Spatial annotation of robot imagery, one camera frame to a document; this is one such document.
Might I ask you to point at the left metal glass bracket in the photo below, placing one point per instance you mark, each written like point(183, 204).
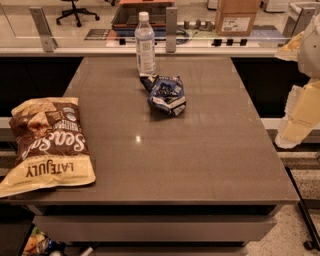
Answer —
point(47, 40)

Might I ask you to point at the brown Late July chip bag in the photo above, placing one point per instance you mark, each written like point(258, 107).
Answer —
point(52, 150)

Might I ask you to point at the middle metal glass bracket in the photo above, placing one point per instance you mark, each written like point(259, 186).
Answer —
point(171, 28)

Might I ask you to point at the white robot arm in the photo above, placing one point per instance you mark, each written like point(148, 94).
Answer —
point(309, 53)

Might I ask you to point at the bin of snacks under table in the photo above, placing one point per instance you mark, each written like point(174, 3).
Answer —
point(39, 244)

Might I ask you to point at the clear plastic water bottle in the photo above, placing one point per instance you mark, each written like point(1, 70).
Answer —
point(145, 45)

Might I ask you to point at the metal glass bracket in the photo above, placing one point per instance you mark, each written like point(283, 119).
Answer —
point(171, 28)
point(299, 16)
point(47, 40)

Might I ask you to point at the cardboard box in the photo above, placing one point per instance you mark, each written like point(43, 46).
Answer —
point(235, 17)

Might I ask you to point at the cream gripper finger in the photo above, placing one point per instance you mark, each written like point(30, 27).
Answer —
point(289, 52)
point(302, 115)

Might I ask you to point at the black office chair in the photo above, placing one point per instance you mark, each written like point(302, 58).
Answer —
point(76, 12)

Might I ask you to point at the right metal glass bracket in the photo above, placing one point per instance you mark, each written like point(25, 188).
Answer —
point(299, 16)

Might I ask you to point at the grey table drawer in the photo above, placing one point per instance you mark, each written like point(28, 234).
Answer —
point(231, 228)

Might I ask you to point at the blue chip bag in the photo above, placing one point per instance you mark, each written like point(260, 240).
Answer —
point(165, 93)

